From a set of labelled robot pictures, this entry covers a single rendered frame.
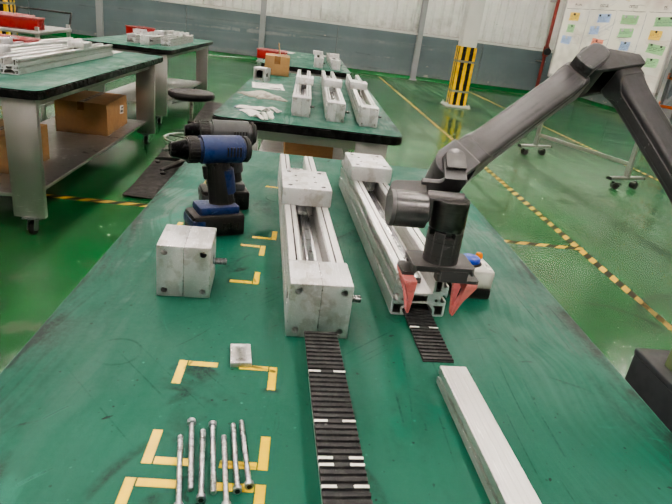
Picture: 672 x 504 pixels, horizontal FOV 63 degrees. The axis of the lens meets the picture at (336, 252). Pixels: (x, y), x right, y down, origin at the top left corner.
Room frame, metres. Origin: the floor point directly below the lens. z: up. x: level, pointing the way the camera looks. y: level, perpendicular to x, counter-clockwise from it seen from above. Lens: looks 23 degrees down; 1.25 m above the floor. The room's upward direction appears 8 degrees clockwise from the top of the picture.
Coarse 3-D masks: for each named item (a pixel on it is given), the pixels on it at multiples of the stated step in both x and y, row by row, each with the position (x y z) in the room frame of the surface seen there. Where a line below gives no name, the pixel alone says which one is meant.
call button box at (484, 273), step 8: (480, 264) 1.02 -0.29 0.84; (480, 272) 0.99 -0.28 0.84; (488, 272) 0.99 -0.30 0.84; (480, 280) 0.99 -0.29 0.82; (488, 280) 0.99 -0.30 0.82; (480, 288) 0.99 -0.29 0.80; (488, 288) 0.99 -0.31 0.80; (472, 296) 0.99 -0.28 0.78; (480, 296) 0.99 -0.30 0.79; (488, 296) 0.99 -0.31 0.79
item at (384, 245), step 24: (360, 192) 1.34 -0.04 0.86; (384, 192) 1.37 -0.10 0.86; (360, 216) 1.26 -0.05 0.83; (384, 216) 1.26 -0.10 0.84; (384, 240) 1.02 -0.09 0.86; (408, 240) 1.09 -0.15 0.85; (384, 264) 0.97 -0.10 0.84; (384, 288) 0.94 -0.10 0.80; (432, 288) 0.90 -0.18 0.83; (432, 312) 0.89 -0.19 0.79
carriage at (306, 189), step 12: (288, 180) 1.22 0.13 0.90; (300, 180) 1.23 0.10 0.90; (312, 180) 1.25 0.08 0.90; (324, 180) 1.26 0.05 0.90; (288, 192) 1.17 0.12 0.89; (300, 192) 1.17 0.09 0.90; (312, 192) 1.18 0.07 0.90; (324, 192) 1.18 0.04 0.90; (288, 204) 1.17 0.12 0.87; (300, 204) 1.17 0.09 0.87; (312, 204) 1.18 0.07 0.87; (324, 204) 1.18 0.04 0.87
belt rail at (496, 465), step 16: (448, 368) 0.68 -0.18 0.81; (464, 368) 0.69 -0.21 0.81; (448, 384) 0.65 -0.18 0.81; (464, 384) 0.65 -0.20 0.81; (448, 400) 0.63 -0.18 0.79; (464, 400) 0.61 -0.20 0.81; (480, 400) 0.62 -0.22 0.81; (464, 416) 0.58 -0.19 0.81; (480, 416) 0.58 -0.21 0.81; (464, 432) 0.57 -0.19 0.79; (480, 432) 0.55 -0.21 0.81; (496, 432) 0.56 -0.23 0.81; (480, 448) 0.52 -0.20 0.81; (496, 448) 0.53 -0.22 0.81; (480, 464) 0.52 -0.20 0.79; (496, 464) 0.50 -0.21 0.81; (512, 464) 0.50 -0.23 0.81; (496, 480) 0.47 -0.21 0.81; (512, 480) 0.48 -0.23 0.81; (528, 480) 0.48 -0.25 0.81; (496, 496) 0.47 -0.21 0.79; (512, 496) 0.45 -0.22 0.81; (528, 496) 0.46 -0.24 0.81
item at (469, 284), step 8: (440, 272) 0.80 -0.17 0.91; (448, 272) 0.80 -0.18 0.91; (456, 272) 0.80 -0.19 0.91; (464, 272) 0.81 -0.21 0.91; (440, 280) 0.80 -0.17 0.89; (448, 280) 0.80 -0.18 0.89; (456, 280) 0.80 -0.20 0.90; (464, 280) 0.81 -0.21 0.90; (472, 280) 0.81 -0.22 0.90; (456, 288) 0.85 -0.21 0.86; (464, 288) 0.81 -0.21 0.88; (472, 288) 0.81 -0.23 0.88; (456, 296) 0.85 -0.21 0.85; (464, 296) 0.82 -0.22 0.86; (456, 304) 0.82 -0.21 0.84
